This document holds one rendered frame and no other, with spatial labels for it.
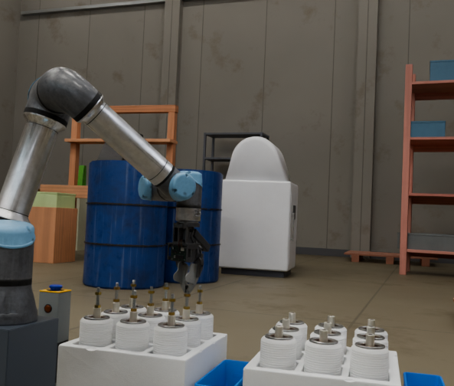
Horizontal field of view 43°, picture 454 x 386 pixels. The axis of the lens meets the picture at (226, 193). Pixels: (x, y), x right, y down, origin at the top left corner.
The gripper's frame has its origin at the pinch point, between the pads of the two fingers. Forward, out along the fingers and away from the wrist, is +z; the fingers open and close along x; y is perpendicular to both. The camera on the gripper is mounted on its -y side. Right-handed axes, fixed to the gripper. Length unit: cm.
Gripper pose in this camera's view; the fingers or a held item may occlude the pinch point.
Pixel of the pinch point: (188, 288)
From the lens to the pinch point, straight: 178.4
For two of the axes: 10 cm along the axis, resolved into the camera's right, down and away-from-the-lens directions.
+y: -4.9, -0.6, -8.7
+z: -0.5, 10.0, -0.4
